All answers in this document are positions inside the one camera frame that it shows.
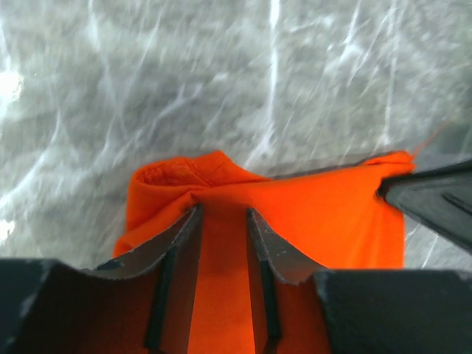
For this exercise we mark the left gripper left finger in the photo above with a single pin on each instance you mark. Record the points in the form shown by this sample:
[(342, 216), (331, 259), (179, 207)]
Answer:
[(174, 255)]

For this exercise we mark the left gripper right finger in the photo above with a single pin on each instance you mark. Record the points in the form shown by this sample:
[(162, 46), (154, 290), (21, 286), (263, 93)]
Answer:
[(272, 262)]

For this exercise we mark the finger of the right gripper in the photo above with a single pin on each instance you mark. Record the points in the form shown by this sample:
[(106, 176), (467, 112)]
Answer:
[(439, 199)]

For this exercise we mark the orange t shirt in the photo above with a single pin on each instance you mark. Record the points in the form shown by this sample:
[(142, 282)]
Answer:
[(336, 218)]

